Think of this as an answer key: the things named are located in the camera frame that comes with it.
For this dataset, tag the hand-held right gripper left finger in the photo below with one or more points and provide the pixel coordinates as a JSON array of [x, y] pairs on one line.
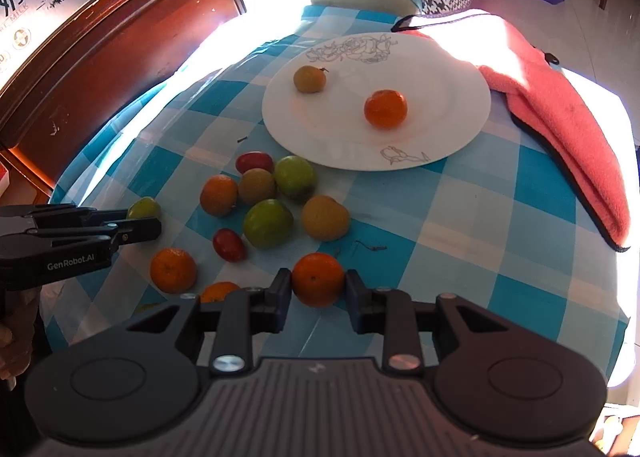
[[283, 289]]

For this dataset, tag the person's left hand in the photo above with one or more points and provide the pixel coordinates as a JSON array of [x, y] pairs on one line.
[[6, 352]]

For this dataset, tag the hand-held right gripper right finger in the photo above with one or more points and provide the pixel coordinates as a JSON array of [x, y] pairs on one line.
[[353, 293]]

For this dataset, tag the small green jujube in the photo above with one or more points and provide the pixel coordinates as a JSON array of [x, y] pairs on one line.
[[144, 208]]

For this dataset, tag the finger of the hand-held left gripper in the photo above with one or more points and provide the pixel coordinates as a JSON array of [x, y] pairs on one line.
[[137, 229], [75, 217]]

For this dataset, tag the blue white checked tablecloth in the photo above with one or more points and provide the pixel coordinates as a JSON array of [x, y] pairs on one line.
[[450, 217]]

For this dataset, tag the brown yellow jujube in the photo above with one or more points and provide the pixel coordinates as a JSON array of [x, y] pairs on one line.
[[310, 79], [256, 188], [325, 218]]

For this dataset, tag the white plate with line drawing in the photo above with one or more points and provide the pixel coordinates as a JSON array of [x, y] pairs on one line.
[[425, 102]]

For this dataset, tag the coral fleece towel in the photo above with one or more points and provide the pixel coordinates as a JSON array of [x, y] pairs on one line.
[[565, 127]]

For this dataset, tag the red cherry tomato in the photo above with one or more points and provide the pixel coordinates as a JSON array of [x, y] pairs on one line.
[[229, 245], [254, 162]]

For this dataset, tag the red brown wooden headboard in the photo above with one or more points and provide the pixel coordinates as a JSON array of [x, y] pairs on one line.
[[100, 67]]

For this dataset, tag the orange mandarin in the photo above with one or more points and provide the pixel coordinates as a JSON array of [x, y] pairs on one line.
[[173, 270], [219, 291], [218, 195], [385, 109], [318, 280]]

